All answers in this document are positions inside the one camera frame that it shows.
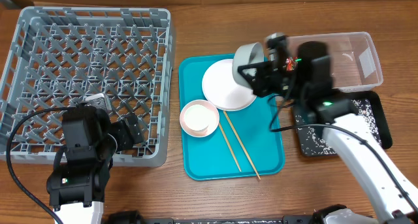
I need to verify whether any grey bowl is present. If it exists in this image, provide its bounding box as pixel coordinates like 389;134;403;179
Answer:
232;42;265;89

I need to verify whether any pink bowl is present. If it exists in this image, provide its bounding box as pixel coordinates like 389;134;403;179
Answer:
180;99;219;138

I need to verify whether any wooden chopstick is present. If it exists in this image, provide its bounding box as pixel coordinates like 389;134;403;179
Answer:
218;123;242;172
223;111;261;181

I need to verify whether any red ketchup packet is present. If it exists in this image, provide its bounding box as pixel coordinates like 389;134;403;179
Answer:
285;57;298;72

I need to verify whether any white paper cup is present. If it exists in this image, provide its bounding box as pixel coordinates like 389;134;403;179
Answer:
184;104;209;131

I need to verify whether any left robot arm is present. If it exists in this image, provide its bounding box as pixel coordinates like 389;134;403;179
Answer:
46;106;144;223

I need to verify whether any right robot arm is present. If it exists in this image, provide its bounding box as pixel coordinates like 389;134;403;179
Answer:
233;38;417;223

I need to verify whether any white round plate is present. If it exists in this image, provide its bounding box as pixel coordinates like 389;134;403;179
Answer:
202;59;256;111

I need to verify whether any teal plastic tray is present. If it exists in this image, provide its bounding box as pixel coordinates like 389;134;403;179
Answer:
178;53;285;182

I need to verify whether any clear plastic bin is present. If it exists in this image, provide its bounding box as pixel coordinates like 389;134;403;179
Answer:
287;31;383;92

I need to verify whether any grey plastic dish rack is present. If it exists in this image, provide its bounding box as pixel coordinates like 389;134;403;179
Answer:
1;7;175;167

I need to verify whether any black tray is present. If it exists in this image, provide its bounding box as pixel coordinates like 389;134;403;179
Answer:
296;91;393;157

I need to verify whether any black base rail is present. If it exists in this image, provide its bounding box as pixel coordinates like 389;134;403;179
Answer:
104;204;373;224

